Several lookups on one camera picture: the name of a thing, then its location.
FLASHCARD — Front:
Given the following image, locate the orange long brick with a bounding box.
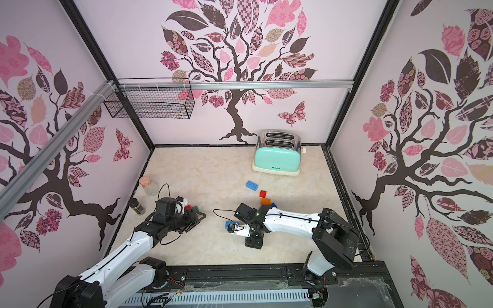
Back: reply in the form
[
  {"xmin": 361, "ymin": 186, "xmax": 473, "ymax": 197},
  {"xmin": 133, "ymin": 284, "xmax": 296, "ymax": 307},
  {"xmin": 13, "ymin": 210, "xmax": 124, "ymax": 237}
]
[{"xmin": 261, "ymin": 198, "xmax": 272, "ymax": 205}]

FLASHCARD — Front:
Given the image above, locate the dark spice bottle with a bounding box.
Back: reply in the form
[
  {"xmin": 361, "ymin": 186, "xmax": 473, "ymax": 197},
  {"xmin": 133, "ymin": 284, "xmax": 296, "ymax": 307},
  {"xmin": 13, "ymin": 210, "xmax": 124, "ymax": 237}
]
[{"xmin": 128, "ymin": 198, "xmax": 146, "ymax": 216}]

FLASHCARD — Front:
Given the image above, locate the aluminium rail back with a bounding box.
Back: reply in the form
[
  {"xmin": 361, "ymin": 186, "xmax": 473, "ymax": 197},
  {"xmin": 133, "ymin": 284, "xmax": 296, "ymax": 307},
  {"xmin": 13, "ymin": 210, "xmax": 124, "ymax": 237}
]
[{"xmin": 191, "ymin": 80, "xmax": 354, "ymax": 91}]

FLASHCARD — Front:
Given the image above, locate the aluminium rail left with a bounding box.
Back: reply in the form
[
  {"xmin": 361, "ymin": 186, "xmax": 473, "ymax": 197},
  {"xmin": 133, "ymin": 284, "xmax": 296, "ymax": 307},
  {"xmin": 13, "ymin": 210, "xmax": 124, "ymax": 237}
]
[{"xmin": 1, "ymin": 80, "xmax": 116, "ymax": 219}]

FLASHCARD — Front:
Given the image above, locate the light blue large brick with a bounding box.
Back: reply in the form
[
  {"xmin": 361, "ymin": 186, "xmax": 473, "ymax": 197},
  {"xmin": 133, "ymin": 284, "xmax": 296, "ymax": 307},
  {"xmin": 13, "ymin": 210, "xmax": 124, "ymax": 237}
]
[{"xmin": 245, "ymin": 181, "xmax": 259, "ymax": 191}]

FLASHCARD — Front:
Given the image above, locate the white slotted cable duct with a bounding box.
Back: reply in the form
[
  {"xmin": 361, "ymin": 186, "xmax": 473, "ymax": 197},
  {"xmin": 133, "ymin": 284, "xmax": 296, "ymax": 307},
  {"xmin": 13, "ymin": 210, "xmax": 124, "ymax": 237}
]
[{"xmin": 120, "ymin": 290, "xmax": 311, "ymax": 307}]

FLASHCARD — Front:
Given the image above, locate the pink lidded glass jar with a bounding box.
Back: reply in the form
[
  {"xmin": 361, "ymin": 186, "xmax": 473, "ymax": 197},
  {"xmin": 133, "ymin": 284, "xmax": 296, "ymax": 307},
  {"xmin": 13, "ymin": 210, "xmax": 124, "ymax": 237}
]
[{"xmin": 139, "ymin": 176, "xmax": 159, "ymax": 196}]

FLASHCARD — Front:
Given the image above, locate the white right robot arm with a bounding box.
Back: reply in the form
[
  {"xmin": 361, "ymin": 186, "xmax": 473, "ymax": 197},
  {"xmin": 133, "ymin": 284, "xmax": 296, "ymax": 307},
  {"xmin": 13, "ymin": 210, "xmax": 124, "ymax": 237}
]
[{"xmin": 227, "ymin": 204, "xmax": 360, "ymax": 278}]

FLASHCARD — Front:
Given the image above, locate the aluminium rail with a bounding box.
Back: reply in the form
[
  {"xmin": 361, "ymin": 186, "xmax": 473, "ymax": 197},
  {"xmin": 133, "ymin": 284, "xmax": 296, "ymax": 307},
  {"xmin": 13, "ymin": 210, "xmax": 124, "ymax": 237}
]
[
  {"xmin": 1, "ymin": 80, "xmax": 116, "ymax": 219},
  {"xmin": 191, "ymin": 80, "xmax": 354, "ymax": 91}
]

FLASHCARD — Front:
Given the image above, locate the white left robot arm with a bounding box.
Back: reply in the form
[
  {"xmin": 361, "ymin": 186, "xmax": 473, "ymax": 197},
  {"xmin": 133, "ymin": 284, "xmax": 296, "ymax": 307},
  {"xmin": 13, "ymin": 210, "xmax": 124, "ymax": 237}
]
[{"xmin": 50, "ymin": 207, "xmax": 206, "ymax": 307}]

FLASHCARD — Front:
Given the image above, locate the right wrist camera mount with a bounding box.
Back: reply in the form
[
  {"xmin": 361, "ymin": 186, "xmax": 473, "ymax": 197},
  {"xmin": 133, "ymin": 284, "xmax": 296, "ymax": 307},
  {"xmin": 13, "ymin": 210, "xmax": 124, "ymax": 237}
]
[{"xmin": 225, "ymin": 222, "xmax": 250, "ymax": 237}]

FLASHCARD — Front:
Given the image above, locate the black wire basket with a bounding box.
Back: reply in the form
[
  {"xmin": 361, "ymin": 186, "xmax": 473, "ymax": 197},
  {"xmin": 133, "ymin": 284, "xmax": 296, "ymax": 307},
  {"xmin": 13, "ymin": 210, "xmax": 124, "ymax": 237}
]
[{"xmin": 104, "ymin": 77, "xmax": 195, "ymax": 119}]

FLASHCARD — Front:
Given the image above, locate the black enclosure corner post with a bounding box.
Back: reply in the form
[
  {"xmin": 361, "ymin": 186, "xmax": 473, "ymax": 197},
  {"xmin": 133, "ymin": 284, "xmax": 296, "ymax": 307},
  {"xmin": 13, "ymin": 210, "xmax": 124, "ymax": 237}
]
[{"xmin": 325, "ymin": 0, "xmax": 401, "ymax": 149}]

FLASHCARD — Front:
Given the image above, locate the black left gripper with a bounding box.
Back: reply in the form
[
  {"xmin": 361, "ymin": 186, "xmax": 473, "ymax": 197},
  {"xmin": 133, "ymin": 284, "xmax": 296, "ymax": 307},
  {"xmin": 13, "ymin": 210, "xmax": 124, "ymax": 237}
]
[{"xmin": 168, "ymin": 208, "xmax": 208, "ymax": 234}]

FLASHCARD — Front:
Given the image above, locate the mint green Belinee toaster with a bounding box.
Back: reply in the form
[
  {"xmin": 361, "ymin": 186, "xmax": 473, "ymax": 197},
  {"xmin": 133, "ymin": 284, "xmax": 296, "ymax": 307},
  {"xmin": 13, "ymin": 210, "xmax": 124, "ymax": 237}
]
[{"xmin": 252, "ymin": 130, "xmax": 304, "ymax": 176}]

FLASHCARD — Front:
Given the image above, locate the black camera cable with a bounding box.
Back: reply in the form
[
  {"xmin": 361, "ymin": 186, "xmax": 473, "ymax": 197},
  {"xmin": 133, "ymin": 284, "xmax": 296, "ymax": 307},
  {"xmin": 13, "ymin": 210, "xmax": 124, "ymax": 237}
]
[{"xmin": 212, "ymin": 208, "xmax": 241, "ymax": 226}]

